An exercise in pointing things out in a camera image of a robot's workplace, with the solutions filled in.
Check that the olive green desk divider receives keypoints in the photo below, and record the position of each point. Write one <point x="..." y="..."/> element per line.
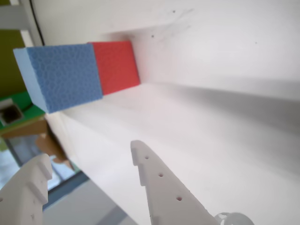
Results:
<point x="11" y="61"/>

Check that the blue foam cube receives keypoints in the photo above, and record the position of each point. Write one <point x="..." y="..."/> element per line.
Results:
<point x="63" y="77"/>

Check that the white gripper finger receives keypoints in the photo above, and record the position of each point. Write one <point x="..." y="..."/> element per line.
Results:
<point x="21" y="194"/>
<point x="171" y="197"/>

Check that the white desk frame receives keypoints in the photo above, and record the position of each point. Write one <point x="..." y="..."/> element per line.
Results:
<point x="16" y="16"/>

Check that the green camera holder block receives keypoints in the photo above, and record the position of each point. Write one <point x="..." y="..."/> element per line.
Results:
<point x="28" y="112"/>

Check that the tan clamp bracket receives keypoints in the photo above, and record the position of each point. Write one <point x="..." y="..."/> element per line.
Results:
<point x="44" y="143"/>

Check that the red foam cube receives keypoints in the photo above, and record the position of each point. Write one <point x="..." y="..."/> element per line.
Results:
<point x="117" y="68"/>

